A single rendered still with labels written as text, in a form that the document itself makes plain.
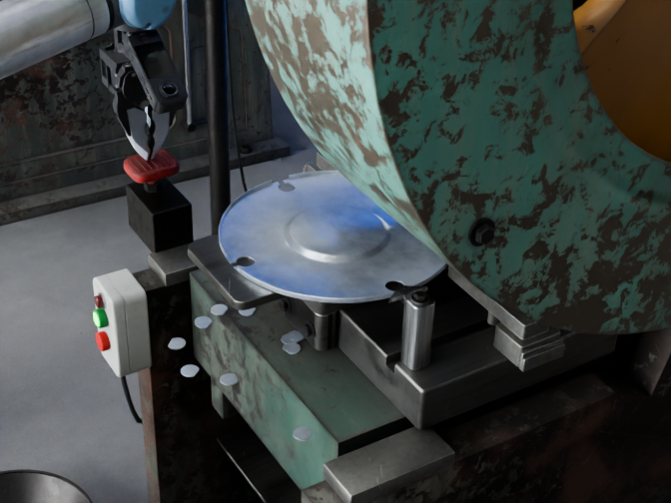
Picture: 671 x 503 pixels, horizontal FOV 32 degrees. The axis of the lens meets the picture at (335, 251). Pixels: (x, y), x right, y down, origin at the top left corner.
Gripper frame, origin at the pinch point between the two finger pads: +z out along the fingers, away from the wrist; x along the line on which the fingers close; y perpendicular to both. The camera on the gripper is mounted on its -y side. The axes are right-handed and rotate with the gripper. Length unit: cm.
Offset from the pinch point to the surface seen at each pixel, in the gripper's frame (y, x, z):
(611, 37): -73, -10, -43
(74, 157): 119, -28, 66
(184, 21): 115, -58, 34
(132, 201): 0.7, 2.9, 7.2
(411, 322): -51, -9, -1
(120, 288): -10.3, 9.8, 13.3
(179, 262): -10.4, 1.0, 11.9
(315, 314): -36.9, -5.1, 5.9
